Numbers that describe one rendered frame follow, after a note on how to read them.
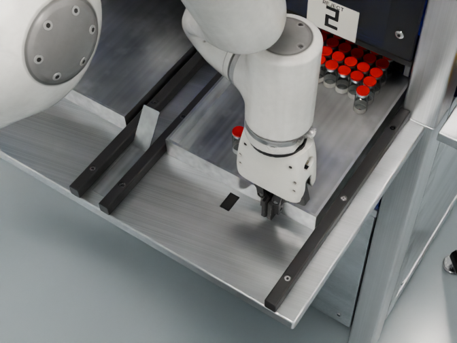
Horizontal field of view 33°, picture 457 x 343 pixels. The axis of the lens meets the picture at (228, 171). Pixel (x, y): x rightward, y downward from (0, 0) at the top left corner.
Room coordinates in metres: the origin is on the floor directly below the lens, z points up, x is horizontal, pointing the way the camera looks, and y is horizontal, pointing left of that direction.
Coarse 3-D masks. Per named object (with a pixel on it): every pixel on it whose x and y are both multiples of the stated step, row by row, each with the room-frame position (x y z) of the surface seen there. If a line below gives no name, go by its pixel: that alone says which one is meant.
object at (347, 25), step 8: (312, 0) 0.90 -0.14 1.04; (320, 0) 0.89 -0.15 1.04; (328, 0) 0.88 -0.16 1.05; (312, 8) 0.89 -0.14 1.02; (320, 8) 0.89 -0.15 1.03; (336, 8) 0.87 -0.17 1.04; (344, 8) 0.86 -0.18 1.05; (312, 16) 0.89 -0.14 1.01; (320, 16) 0.89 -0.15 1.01; (344, 16) 0.86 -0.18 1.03; (352, 16) 0.86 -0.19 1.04; (320, 24) 0.89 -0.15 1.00; (336, 24) 0.87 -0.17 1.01; (344, 24) 0.86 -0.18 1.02; (352, 24) 0.85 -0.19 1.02; (336, 32) 0.87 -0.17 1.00; (344, 32) 0.86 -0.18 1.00; (352, 32) 0.85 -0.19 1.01; (352, 40) 0.85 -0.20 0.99
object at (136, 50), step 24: (120, 0) 1.09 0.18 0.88; (144, 0) 1.09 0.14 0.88; (168, 0) 1.09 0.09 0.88; (120, 24) 1.03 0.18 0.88; (144, 24) 1.03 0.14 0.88; (168, 24) 1.02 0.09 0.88; (120, 48) 0.97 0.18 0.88; (144, 48) 0.97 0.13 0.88; (168, 48) 0.97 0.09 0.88; (192, 48) 0.94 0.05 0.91; (96, 72) 0.92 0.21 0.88; (120, 72) 0.91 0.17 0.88; (144, 72) 0.91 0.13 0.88; (168, 72) 0.88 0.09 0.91; (72, 96) 0.85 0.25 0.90; (96, 96) 0.86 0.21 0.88; (120, 96) 0.86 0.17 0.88; (144, 96) 0.83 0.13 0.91; (120, 120) 0.79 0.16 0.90
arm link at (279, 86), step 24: (288, 24) 0.64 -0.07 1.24; (312, 24) 0.64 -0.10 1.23; (288, 48) 0.60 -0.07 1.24; (312, 48) 0.60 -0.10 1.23; (240, 72) 0.62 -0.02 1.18; (264, 72) 0.59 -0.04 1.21; (288, 72) 0.58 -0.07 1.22; (312, 72) 0.59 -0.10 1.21; (264, 96) 0.58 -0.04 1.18; (288, 96) 0.58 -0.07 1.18; (312, 96) 0.59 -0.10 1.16; (264, 120) 0.58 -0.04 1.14; (288, 120) 0.58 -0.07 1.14; (312, 120) 0.60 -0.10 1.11
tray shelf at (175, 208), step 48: (192, 96) 0.86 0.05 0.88; (0, 144) 0.77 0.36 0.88; (48, 144) 0.77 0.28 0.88; (96, 144) 0.76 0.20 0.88; (144, 192) 0.67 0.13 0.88; (192, 192) 0.67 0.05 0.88; (240, 192) 0.66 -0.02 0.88; (384, 192) 0.66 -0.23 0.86; (144, 240) 0.59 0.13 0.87; (192, 240) 0.58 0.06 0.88; (240, 240) 0.58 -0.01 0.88; (288, 240) 0.58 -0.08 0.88; (336, 240) 0.57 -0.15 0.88; (240, 288) 0.50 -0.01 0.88
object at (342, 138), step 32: (224, 96) 0.85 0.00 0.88; (320, 96) 0.84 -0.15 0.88; (384, 96) 0.84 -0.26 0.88; (192, 128) 0.79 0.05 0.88; (224, 128) 0.78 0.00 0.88; (320, 128) 0.78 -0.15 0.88; (352, 128) 0.77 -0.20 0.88; (384, 128) 0.77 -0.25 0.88; (192, 160) 0.71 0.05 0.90; (224, 160) 0.72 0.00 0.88; (320, 160) 0.71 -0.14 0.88; (352, 160) 0.71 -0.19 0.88; (256, 192) 0.65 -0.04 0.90; (320, 192) 0.65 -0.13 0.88
